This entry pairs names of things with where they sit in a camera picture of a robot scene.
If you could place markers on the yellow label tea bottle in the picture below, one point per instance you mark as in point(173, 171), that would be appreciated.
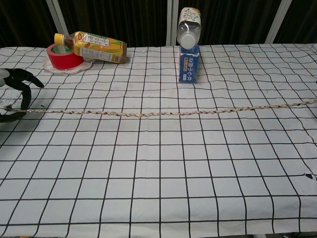
point(99, 48)

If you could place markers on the white scalloped plastic plate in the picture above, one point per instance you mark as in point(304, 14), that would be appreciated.
point(71, 70)

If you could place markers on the clear white cap bottle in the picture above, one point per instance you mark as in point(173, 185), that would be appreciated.
point(189, 27)

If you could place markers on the white black grid tablecloth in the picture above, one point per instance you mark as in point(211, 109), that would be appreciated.
point(158, 173)

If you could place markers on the blue white carton box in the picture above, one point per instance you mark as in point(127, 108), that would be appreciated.
point(189, 65)

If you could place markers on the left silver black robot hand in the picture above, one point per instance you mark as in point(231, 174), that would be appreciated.
point(17, 80)

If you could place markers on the white metal frame post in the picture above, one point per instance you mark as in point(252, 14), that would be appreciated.
point(58, 17)
point(278, 21)
point(172, 22)

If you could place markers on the red tape roll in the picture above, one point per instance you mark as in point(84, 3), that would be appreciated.
point(65, 60)

